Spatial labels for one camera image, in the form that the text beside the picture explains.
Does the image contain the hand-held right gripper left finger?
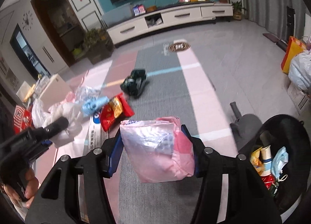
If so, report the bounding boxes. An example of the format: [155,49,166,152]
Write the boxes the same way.
[25,129,125,224]

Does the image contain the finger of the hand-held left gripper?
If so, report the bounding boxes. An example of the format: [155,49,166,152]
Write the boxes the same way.
[41,116,70,147]

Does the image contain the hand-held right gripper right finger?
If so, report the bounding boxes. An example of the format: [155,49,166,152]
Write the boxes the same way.
[180,124,282,224]

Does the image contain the pink plastic bag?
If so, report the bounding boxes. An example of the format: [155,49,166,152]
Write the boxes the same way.
[120,116,195,184]

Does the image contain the red snack packet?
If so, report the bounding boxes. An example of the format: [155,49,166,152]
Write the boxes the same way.
[99,93,135,132]

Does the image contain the yellow potato chip bag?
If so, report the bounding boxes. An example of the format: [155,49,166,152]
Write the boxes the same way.
[250,146,265,176]

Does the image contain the white paper cup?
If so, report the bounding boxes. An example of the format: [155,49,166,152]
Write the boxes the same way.
[259,145,273,176]

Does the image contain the dark green foil packet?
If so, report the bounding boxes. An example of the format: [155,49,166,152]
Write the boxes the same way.
[120,68,150,98]

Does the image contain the blue face mask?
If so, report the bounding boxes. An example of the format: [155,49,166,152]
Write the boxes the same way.
[270,146,290,182]
[81,96,109,118]

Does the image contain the black trash bin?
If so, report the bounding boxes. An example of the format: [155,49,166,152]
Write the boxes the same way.
[238,114,311,215]

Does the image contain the person's left hand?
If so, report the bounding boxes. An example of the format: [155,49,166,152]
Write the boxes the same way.
[3,169,40,209]

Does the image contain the white plastic bag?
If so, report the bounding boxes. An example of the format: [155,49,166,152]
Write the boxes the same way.
[31,98,84,148]

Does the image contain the red white paper box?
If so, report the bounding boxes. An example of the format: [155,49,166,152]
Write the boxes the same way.
[13,106,34,135]

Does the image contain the white flat printed carton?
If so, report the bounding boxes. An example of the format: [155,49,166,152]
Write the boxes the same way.
[83,112,122,155]

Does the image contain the white storage box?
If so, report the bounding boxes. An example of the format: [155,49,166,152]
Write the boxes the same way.
[38,73,74,104]

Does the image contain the clear blue-printed plastic packet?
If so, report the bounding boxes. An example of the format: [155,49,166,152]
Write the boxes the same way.
[75,85,104,104]

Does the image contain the large leafy potted plant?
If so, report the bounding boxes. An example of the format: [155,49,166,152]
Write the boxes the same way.
[82,27,115,64]

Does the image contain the striped floor mat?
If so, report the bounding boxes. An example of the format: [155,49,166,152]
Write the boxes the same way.
[31,40,240,224]

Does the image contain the grey storage bin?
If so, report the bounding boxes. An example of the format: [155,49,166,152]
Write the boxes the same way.
[101,4,135,28]

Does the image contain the cardboard box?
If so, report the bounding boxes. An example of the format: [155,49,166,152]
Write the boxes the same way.
[287,82,311,116]

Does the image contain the small blue red boxes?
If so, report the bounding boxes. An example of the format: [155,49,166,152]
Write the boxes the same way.
[132,5,147,17]

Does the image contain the pale filled plastic bag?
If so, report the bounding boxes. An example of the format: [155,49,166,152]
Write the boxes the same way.
[288,51,311,91]

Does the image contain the orange yellow shopping bag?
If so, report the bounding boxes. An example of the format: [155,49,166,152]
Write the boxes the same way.
[280,36,307,74]

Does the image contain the white tv stand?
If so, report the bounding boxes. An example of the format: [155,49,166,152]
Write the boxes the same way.
[106,2,234,46]

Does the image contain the small potted plant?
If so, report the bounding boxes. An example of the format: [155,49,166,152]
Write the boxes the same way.
[231,1,247,21]

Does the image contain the black wall clock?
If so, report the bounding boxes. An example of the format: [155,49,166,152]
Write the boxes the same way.
[21,11,34,29]

